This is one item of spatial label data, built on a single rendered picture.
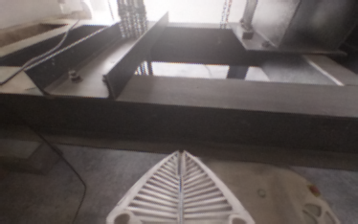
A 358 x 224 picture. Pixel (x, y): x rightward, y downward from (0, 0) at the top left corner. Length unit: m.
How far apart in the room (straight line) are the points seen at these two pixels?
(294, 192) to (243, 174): 0.16
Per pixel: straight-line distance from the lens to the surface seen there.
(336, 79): 0.67
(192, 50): 1.17
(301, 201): 0.66
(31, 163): 1.16
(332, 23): 0.97
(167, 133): 0.55
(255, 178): 0.70
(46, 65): 0.52
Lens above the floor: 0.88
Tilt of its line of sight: 44 degrees down
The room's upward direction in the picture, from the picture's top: straight up
